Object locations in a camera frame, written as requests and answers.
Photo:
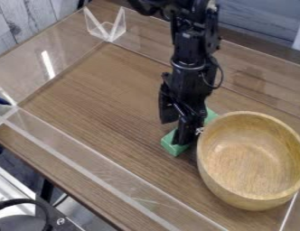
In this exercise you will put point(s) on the clear acrylic corner bracket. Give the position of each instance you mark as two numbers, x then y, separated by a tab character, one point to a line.
107	31

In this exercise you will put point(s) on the green rectangular block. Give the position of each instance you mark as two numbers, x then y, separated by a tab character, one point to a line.
176	149

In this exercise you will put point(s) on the blue object at left edge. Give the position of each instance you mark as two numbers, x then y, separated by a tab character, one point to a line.
4	102

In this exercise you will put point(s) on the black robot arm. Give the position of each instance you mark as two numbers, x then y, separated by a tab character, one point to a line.
193	20

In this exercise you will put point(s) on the black table leg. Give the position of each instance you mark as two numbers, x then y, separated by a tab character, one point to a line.
48	191

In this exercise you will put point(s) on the black metal bracket with screw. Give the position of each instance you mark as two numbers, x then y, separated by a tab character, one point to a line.
61	222

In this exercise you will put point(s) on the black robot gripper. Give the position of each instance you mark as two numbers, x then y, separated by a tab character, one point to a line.
187	87

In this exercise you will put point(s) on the light wooden bowl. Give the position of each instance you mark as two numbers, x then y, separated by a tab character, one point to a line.
248	158

